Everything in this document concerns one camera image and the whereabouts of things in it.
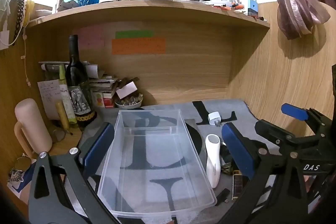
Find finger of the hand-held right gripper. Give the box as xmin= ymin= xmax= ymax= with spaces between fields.
xmin=280 ymin=103 xmax=315 ymax=122
xmin=255 ymin=120 xmax=292 ymax=147

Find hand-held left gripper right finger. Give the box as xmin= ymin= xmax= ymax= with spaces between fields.
xmin=218 ymin=122 xmax=310 ymax=224

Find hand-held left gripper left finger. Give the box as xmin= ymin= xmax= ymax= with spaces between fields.
xmin=28 ymin=122 xmax=121 ymax=224

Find white handheld electric device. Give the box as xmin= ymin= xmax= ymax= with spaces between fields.
xmin=205 ymin=134 xmax=221 ymax=188

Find small black case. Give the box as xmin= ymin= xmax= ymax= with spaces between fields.
xmin=216 ymin=189 xmax=231 ymax=205

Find clear plastic storage box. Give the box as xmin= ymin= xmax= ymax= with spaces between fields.
xmin=97 ymin=109 xmax=218 ymax=220

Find grey mat with black letters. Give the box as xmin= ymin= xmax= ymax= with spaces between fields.
xmin=76 ymin=99 xmax=273 ymax=224

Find round metal-rim lens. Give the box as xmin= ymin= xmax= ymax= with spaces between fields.
xmin=51 ymin=128 xmax=66 ymax=143

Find white plug adapter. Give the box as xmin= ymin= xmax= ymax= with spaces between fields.
xmin=208 ymin=111 xmax=223 ymax=128

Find beige cylindrical tube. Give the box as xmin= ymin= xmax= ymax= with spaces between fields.
xmin=55 ymin=101 xmax=70 ymax=130

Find white bowl of stones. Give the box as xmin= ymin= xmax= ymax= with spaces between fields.
xmin=115 ymin=95 xmax=143 ymax=109

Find stack of books and papers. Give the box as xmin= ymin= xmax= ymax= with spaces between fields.
xmin=88 ymin=73 xmax=120 ymax=108

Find white folded card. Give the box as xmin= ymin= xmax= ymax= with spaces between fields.
xmin=115 ymin=82 xmax=137 ymax=99

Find green spray bottle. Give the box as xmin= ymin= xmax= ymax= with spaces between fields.
xmin=58 ymin=64 xmax=78 ymax=124

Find white handwritten note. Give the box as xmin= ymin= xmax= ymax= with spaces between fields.
xmin=37 ymin=80 xmax=61 ymax=120

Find dark wine bottle elephant label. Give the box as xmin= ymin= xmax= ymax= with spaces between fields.
xmin=65 ymin=34 xmax=97 ymax=130

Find blue and white booklet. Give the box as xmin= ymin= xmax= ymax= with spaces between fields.
xmin=7 ymin=164 xmax=34 ymax=199

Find rolled newspaper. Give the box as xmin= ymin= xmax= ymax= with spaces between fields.
xmin=39 ymin=61 xmax=69 ymax=72

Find pink sticky note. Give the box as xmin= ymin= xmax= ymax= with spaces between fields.
xmin=71 ymin=27 xmax=105 ymax=50

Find orange sticky note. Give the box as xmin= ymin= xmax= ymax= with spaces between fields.
xmin=112 ymin=37 xmax=166 ymax=55

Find blue box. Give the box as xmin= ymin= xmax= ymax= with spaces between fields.
xmin=248 ymin=0 xmax=259 ymax=17

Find green sticky note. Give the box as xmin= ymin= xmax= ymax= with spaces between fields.
xmin=115 ymin=30 xmax=154 ymax=39

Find pink bottle with handle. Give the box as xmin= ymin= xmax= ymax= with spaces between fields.
xmin=14 ymin=98 xmax=53 ymax=159

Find beaded bracelet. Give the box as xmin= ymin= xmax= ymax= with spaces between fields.
xmin=8 ymin=169 xmax=25 ymax=184

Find polka-dot strap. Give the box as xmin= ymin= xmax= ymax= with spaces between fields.
xmin=12 ymin=0 xmax=25 ymax=42

